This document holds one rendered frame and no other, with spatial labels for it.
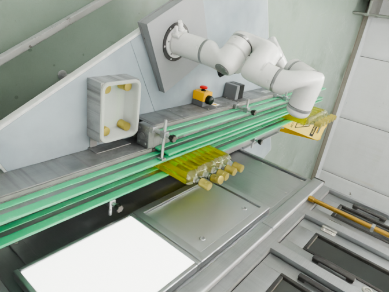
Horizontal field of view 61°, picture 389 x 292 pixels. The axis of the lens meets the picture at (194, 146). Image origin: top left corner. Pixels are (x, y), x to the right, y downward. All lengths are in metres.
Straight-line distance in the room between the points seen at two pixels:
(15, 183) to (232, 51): 0.83
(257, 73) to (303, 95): 0.17
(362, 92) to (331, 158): 1.46
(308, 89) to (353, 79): 5.91
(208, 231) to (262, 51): 0.67
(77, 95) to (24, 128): 0.21
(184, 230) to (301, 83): 0.65
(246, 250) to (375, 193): 6.37
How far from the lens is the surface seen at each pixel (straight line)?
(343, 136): 7.30
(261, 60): 1.20
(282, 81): 1.15
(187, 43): 1.32
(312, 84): 1.17
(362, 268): 1.43
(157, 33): 1.33
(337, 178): 7.58
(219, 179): 1.28
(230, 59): 1.22
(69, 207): 1.17
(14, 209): 1.06
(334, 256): 1.42
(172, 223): 1.25
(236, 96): 1.85
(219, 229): 1.27
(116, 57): 1.29
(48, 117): 1.20
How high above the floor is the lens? 1.74
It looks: 33 degrees down
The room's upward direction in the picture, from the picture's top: 115 degrees clockwise
